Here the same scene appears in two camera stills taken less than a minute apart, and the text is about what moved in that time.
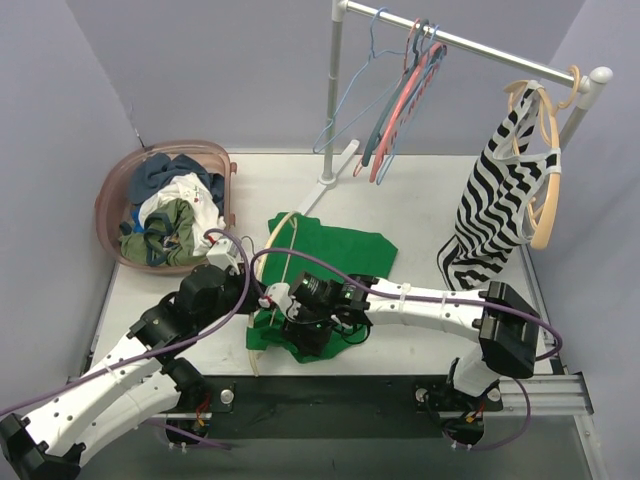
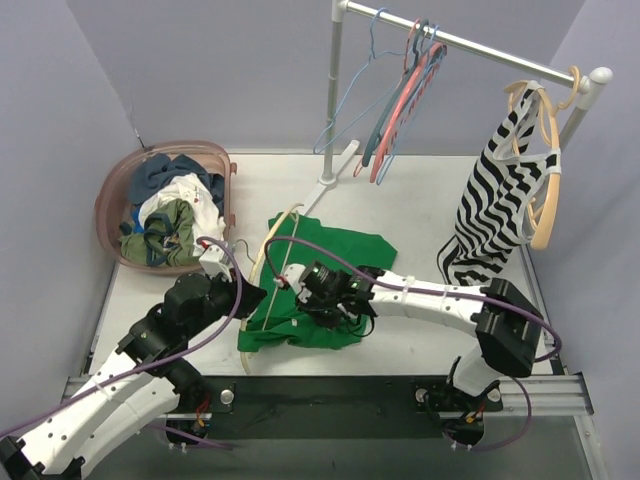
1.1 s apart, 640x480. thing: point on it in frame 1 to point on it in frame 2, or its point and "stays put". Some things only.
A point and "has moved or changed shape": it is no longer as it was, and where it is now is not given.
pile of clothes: [174, 202] stays put
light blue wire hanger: [371, 57] stays put
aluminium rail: [547, 394] stays put
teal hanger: [396, 97] stays put
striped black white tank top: [494, 206] stays put
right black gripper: [293, 329] to [320, 307]
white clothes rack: [585, 82] stays put
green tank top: [356, 252] has moved or changed shape
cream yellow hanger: [262, 245] to [276, 285]
